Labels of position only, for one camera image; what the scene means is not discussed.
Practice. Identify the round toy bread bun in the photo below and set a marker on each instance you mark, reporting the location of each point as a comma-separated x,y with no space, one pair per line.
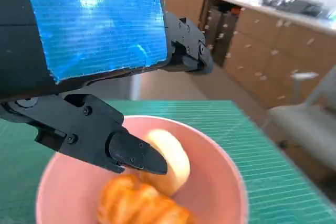
176,161

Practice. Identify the pink bowl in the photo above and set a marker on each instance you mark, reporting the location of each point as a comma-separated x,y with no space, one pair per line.
71,187

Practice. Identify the grey chair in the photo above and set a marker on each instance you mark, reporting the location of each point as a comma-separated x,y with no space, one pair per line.
302,124

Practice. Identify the wooden drawer counter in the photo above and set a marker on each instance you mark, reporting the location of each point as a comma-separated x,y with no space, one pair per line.
262,51

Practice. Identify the green cutting mat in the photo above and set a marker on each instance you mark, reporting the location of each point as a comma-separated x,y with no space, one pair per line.
262,161

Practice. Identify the long twisted toy bread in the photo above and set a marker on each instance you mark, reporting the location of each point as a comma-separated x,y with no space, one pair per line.
136,205

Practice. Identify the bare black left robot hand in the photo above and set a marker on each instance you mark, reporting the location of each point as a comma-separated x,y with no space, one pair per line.
92,30

